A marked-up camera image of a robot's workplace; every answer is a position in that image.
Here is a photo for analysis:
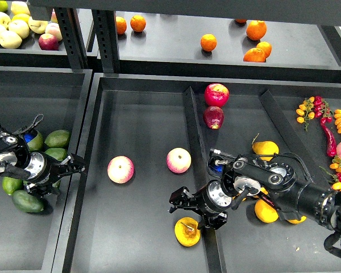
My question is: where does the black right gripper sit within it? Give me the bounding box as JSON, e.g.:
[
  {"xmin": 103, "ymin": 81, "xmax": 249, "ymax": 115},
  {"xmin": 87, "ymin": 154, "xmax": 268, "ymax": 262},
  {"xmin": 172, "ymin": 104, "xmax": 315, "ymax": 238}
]
[{"xmin": 169, "ymin": 180, "xmax": 232, "ymax": 230}]

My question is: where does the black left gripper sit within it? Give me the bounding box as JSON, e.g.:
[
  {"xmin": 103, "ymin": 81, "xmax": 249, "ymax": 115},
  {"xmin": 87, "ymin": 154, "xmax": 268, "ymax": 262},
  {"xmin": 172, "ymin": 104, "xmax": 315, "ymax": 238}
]
[{"xmin": 24, "ymin": 152, "xmax": 86, "ymax": 198}]

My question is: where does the yellow pear with stem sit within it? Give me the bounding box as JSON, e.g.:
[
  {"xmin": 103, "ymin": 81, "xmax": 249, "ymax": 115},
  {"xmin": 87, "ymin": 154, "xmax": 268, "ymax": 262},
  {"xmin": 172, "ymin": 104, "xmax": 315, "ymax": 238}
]
[{"xmin": 174, "ymin": 217, "xmax": 201, "ymax": 247}]

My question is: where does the dark green avocado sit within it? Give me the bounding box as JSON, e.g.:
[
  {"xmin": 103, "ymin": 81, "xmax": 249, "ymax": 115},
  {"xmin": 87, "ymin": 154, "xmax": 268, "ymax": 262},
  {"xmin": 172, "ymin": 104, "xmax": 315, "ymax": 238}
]
[{"xmin": 11, "ymin": 190, "xmax": 44, "ymax": 213}]

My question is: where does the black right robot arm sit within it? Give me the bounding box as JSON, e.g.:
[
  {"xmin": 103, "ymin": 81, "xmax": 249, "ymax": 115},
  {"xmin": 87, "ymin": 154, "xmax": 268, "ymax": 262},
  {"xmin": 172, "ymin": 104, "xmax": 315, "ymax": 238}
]
[{"xmin": 169, "ymin": 149, "xmax": 341, "ymax": 259}]

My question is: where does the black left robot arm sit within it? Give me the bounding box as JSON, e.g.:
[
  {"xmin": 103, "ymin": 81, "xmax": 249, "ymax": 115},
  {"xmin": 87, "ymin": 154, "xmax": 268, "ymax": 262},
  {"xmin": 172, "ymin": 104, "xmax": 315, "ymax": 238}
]
[{"xmin": 0, "ymin": 114, "xmax": 87, "ymax": 198}]

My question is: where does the green avocado centre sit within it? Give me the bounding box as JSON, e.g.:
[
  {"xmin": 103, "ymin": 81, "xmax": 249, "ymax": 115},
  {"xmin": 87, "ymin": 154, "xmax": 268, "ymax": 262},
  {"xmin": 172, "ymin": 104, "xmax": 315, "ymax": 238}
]
[{"xmin": 45, "ymin": 147, "xmax": 68, "ymax": 162}]

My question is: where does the yellow pear middle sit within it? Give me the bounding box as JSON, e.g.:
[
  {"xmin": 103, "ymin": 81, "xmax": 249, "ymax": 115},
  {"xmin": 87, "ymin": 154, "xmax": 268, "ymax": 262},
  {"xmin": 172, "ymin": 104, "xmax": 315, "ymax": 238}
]
[{"xmin": 253, "ymin": 187, "xmax": 269, "ymax": 198}]

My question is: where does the yellow pear upper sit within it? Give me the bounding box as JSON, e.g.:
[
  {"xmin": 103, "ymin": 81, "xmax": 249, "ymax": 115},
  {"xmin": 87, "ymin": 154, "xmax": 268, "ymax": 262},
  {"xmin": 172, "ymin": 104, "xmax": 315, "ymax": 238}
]
[{"xmin": 251, "ymin": 133, "xmax": 280, "ymax": 162}]

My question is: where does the yellow pear lower right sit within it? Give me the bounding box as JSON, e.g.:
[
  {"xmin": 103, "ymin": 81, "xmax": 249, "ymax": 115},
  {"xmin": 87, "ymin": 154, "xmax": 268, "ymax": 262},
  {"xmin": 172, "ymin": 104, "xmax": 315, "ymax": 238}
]
[{"xmin": 287, "ymin": 216, "xmax": 307, "ymax": 225}]

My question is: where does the pink apple right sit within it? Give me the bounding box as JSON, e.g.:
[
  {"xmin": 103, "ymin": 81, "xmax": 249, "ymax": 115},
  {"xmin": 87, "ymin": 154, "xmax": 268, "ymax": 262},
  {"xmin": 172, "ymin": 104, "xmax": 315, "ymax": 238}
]
[{"xmin": 166, "ymin": 147, "xmax": 192, "ymax": 174}]

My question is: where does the pink apple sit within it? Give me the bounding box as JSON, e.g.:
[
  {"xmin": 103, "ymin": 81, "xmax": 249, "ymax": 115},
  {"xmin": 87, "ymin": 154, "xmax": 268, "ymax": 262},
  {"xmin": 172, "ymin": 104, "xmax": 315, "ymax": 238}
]
[
  {"xmin": 166, "ymin": 147, "xmax": 192, "ymax": 174},
  {"xmin": 107, "ymin": 156, "xmax": 134, "ymax": 184}
]

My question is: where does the black centre divider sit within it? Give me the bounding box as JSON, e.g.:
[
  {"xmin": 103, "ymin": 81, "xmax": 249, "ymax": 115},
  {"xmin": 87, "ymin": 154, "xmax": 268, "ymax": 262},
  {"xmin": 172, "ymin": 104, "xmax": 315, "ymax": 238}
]
[{"xmin": 182, "ymin": 87, "xmax": 227, "ymax": 272}]

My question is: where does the pink apple left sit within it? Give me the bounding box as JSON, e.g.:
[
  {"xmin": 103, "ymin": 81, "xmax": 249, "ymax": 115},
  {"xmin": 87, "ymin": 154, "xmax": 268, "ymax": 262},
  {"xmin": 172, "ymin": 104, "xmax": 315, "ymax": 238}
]
[{"xmin": 107, "ymin": 156, "xmax": 134, "ymax": 184}]

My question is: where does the dark red apple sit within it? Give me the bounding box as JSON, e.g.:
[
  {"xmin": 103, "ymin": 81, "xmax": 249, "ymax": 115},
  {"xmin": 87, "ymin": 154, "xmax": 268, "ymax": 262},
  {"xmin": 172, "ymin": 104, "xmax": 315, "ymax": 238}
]
[{"xmin": 203, "ymin": 106, "xmax": 224, "ymax": 130}]

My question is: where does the bright red apple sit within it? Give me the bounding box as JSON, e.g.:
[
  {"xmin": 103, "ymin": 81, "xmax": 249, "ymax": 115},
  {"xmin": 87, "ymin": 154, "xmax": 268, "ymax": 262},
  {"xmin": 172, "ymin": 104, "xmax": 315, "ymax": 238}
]
[{"xmin": 204, "ymin": 83, "xmax": 230, "ymax": 107}]

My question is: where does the red apple on shelf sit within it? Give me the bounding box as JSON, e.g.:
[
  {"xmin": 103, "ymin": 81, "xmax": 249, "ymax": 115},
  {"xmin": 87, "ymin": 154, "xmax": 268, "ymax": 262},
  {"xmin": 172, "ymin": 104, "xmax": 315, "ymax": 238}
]
[{"xmin": 39, "ymin": 34, "xmax": 59, "ymax": 51}]

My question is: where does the orange cherry tomato bunch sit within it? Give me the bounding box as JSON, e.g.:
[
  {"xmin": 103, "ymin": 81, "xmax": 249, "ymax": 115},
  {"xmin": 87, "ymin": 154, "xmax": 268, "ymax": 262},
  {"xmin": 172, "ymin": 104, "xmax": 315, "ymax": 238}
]
[{"xmin": 296, "ymin": 97, "xmax": 315, "ymax": 131}]

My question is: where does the pale yellow apple front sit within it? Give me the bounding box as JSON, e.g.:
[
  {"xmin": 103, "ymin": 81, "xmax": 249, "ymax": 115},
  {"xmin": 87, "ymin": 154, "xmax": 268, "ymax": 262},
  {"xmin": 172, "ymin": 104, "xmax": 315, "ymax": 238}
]
[{"xmin": 0, "ymin": 31, "xmax": 22, "ymax": 49}]

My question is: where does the red chili pepper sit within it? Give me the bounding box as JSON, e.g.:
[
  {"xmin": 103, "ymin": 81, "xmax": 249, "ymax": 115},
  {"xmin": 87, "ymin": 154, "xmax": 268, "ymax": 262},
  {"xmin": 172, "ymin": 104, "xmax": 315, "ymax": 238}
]
[{"xmin": 321, "ymin": 123, "xmax": 337, "ymax": 158}]

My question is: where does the pale yellow apple middle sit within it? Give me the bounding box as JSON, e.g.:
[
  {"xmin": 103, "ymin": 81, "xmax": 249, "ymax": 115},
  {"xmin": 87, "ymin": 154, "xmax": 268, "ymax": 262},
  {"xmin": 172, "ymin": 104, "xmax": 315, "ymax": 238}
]
[{"xmin": 8, "ymin": 19, "xmax": 30, "ymax": 39}]

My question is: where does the red cherry tomato bunch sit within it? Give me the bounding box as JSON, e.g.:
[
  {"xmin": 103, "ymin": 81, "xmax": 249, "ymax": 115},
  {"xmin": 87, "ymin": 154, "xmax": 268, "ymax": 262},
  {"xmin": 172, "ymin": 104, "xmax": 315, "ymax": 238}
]
[{"xmin": 313, "ymin": 96, "xmax": 332, "ymax": 124}]

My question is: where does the orange front right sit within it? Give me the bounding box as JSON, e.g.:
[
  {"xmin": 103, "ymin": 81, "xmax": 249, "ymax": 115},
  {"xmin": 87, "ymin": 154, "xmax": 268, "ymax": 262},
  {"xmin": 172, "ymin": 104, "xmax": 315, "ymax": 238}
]
[{"xmin": 243, "ymin": 47, "xmax": 267, "ymax": 63}]

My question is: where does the orange far left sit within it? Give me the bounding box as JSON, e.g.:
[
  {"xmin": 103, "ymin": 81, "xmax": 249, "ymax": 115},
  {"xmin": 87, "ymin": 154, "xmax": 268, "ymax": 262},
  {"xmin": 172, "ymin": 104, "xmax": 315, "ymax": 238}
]
[{"xmin": 115, "ymin": 16, "xmax": 127, "ymax": 35}]

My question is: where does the orange centre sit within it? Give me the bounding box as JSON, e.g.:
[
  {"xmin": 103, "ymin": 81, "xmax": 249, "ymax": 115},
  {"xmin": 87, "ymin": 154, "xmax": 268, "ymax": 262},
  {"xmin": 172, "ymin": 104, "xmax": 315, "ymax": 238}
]
[{"xmin": 200, "ymin": 34, "xmax": 217, "ymax": 52}]

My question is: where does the orange small right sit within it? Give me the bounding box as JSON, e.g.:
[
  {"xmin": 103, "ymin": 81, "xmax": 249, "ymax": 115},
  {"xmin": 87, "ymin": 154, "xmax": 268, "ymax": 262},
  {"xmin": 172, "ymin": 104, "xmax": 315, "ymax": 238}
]
[{"xmin": 256, "ymin": 42, "xmax": 272, "ymax": 58}]

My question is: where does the large orange upper right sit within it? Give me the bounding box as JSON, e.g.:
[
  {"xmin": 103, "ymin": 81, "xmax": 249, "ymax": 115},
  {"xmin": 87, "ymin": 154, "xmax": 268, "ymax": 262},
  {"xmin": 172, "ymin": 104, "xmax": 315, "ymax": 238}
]
[{"xmin": 246, "ymin": 20, "xmax": 267, "ymax": 41}]

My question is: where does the black shelf post left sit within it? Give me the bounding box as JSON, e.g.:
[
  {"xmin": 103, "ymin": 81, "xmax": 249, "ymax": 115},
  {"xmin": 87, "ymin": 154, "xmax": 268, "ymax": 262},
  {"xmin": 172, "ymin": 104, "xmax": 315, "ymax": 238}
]
[{"xmin": 54, "ymin": 7, "xmax": 88, "ymax": 69}]

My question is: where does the black shelf post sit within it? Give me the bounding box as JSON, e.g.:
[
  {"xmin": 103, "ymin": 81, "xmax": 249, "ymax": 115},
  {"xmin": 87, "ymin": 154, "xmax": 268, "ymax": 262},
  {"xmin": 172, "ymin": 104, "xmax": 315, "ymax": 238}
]
[
  {"xmin": 54, "ymin": 7, "xmax": 88, "ymax": 69},
  {"xmin": 92, "ymin": 10, "xmax": 121, "ymax": 73}
]

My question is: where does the black shelf post right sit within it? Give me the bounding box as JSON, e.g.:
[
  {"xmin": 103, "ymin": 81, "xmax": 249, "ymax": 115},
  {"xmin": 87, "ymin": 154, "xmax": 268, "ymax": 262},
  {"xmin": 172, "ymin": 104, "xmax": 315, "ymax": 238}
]
[{"xmin": 92, "ymin": 10, "xmax": 121, "ymax": 73}]

